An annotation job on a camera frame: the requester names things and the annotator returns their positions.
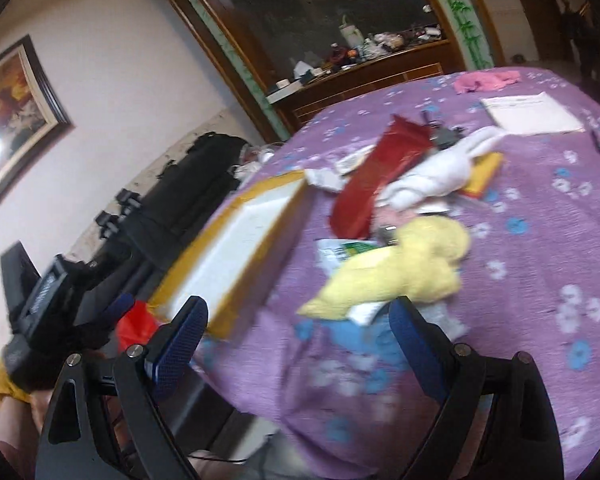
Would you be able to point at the white jug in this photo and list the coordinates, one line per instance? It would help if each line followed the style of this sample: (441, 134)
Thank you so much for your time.
(351, 32)

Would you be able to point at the small grey gadget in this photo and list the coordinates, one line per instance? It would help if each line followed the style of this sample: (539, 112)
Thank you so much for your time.
(444, 136)

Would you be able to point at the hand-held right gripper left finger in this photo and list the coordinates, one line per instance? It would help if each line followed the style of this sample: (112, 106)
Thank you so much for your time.
(177, 345)

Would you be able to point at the yellow plush toy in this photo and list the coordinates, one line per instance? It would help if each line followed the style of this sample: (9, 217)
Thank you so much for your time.
(410, 265)

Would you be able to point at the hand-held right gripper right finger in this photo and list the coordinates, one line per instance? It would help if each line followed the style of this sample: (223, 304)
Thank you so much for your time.
(420, 350)

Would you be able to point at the white booklet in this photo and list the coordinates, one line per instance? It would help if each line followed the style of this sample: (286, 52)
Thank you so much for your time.
(530, 112)

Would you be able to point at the white crumpled wrapper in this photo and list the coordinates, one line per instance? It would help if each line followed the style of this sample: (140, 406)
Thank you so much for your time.
(325, 177)

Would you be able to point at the pink cloth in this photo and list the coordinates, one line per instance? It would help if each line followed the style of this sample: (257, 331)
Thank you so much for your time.
(485, 80)

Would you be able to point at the purple floral blanket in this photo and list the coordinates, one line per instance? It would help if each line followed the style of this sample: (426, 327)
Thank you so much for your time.
(530, 260)

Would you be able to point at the tissue box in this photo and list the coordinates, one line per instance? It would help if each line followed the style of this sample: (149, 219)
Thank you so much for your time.
(302, 71)

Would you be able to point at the framed painting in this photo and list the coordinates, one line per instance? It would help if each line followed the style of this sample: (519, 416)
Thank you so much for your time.
(15, 105)

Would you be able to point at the black sofa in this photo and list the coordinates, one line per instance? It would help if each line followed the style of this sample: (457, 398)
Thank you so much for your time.
(180, 195)

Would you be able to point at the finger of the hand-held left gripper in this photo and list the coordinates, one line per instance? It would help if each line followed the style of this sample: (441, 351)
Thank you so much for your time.
(121, 306)

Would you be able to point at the flat white box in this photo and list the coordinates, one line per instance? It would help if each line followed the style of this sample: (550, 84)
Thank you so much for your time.
(282, 87)

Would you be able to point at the green and white packet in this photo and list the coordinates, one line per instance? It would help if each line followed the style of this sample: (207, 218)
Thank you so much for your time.
(345, 252)

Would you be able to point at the black pen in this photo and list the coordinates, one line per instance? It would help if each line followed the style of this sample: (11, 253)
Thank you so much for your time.
(599, 142)

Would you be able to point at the person's left hand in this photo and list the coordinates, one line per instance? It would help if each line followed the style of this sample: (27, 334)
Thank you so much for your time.
(55, 360)

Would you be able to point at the red plastic bag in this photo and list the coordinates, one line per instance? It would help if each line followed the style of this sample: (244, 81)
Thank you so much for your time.
(135, 327)

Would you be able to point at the red packet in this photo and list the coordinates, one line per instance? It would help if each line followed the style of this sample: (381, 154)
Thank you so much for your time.
(380, 175)

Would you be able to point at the person's left forearm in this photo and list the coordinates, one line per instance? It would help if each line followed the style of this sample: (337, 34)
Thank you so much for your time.
(2, 382)

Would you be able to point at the pile of shelf clutter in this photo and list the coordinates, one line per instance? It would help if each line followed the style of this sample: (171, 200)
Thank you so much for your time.
(390, 42)

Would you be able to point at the white foam box yellow tape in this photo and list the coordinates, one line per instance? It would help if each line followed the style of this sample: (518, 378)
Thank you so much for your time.
(250, 240)

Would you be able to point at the white plush rabbit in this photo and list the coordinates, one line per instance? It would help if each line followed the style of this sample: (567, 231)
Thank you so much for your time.
(440, 170)

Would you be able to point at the wooden cabinet with mirror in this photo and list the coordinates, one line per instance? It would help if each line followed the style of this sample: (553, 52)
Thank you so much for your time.
(330, 95)

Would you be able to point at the flat yellow box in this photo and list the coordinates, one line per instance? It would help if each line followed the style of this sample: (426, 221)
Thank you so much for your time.
(486, 175)

